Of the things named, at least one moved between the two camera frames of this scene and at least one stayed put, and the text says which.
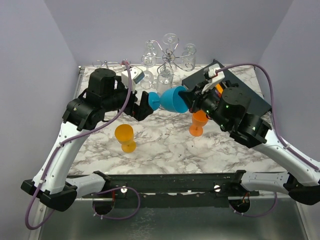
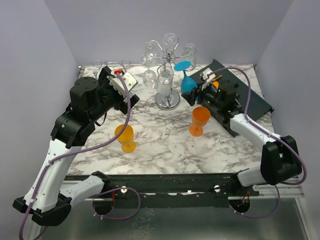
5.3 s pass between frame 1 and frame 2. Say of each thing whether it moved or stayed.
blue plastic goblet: moved
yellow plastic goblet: stayed
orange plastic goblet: stayed
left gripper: moved
